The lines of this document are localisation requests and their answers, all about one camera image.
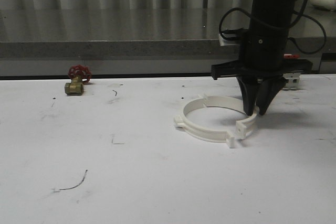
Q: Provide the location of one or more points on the white half clamp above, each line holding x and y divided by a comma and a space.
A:
244, 126
202, 132

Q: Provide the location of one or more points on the white circuit breaker red switch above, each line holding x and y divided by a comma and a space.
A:
292, 79

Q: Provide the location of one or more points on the brass valve red handwheel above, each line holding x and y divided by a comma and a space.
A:
79, 75

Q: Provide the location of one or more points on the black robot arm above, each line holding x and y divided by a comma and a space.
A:
271, 18

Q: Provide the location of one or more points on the black gripper second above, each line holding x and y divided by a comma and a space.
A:
260, 57

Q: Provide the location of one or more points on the grey stone counter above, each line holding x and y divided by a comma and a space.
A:
37, 43

